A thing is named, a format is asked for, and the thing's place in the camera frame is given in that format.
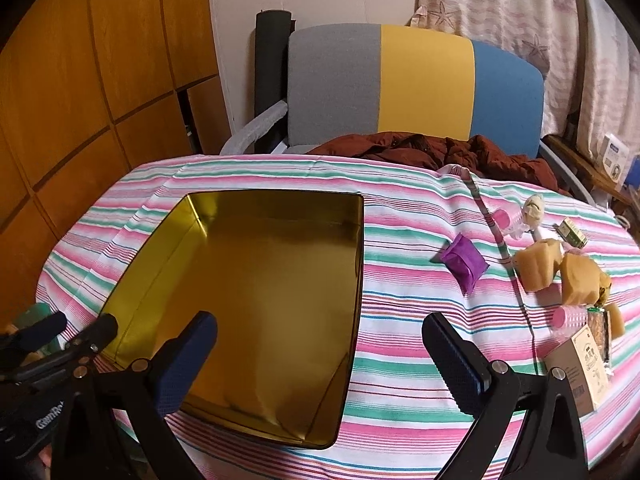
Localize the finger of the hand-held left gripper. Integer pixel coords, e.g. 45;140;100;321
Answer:
0;311;68;361
10;313;120;387

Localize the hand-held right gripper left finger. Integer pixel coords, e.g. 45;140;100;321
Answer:
47;311;219;480

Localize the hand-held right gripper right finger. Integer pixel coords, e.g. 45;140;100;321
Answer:
422;312;589;480

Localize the gold tin box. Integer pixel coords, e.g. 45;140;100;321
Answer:
101;191;365;450

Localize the yellow sponge block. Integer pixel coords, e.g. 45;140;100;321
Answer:
514;239;562;293
559;252;612;307

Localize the cream sock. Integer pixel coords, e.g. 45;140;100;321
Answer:
521;194;545;226

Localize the pink green striped tablecloth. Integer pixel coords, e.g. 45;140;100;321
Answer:
40;152;640;480

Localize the purple packet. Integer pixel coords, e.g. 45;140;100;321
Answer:
432;234;488;295

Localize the brown cardboard box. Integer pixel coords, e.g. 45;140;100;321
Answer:
544;325;611;416

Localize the clear snack packet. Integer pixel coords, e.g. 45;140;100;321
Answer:
586;307;614;366

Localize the green paper box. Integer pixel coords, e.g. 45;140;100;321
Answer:
558;217;587;247

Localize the brown jacket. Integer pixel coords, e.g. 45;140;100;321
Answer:
305;132;571;193

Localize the orange wooden wardrobe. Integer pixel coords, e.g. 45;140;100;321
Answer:
0;0;221;326

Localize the wooden shelf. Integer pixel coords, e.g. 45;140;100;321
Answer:
542;132;631;211

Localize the white printed carton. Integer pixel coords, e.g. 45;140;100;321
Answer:
597;134;636;181

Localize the grey yellow blue chair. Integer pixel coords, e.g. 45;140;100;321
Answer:
220;24;596;198

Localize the black rolled mat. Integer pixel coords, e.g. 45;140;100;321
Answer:
255;10;296;153

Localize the patterned curtain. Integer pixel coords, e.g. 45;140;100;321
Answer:
415;0;640;141

